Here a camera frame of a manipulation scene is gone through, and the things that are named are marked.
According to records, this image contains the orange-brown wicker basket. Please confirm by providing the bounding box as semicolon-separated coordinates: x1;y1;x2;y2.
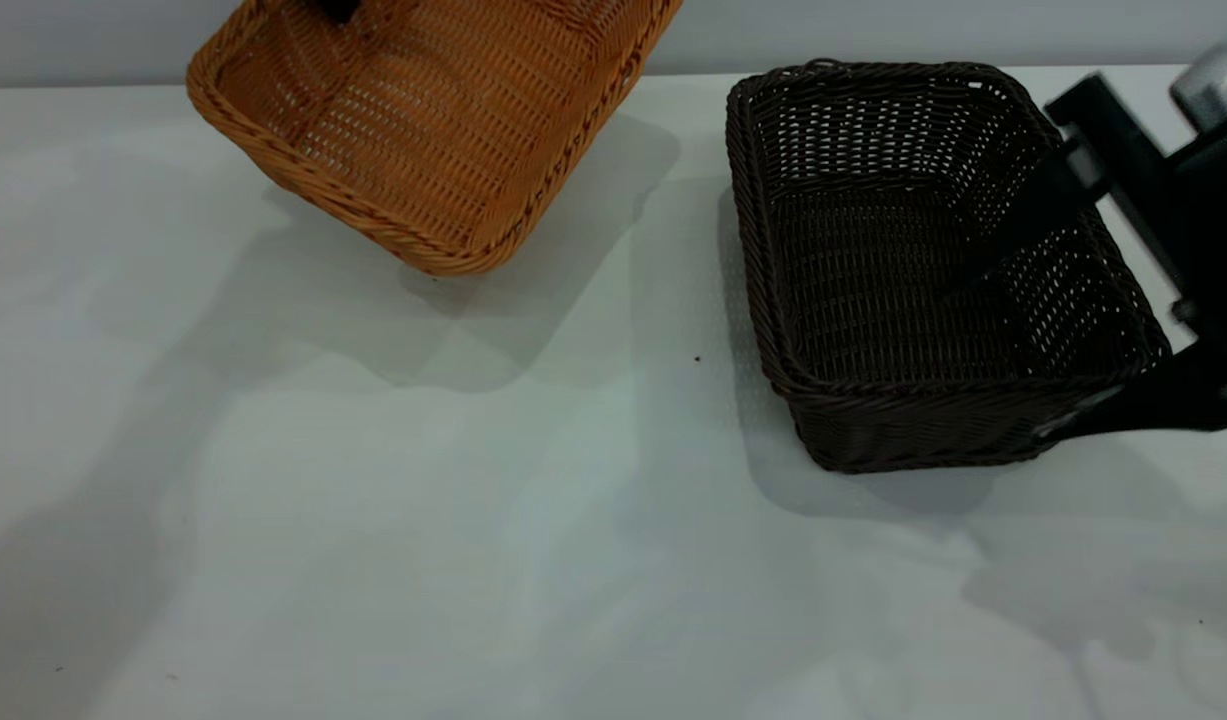
185;0;684;278

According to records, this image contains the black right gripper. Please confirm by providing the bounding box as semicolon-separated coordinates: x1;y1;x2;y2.
971;72;1227;444

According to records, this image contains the dark brown wicker basket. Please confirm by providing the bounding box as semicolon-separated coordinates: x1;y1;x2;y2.
725;58;1173;475

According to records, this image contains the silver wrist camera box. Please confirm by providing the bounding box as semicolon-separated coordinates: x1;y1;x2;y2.
1170;42;1227;132

